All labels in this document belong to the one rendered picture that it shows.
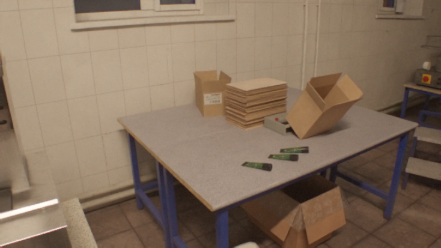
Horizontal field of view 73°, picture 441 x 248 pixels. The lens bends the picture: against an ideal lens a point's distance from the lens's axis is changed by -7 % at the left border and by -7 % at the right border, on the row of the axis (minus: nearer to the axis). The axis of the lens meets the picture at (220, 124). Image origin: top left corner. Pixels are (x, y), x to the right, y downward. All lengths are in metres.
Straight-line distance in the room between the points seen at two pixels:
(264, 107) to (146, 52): 0.97
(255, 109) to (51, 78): 1.35
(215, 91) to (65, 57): 1.03
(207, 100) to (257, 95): 0.39
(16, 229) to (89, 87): 1.67
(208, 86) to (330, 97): 0.77
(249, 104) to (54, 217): 1.39
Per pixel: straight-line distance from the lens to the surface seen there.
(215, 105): 2.21
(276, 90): 2.07
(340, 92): 1.96
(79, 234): 1.22
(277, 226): 2.04
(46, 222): 0.82
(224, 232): 1.41
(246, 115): 1.96
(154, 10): 2.91
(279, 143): 1.81
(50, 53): 2.32
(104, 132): 2.49
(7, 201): 0.93
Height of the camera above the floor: 1.46
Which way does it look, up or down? 20 degrees down
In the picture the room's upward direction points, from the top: 1 degrees counter-clockwise
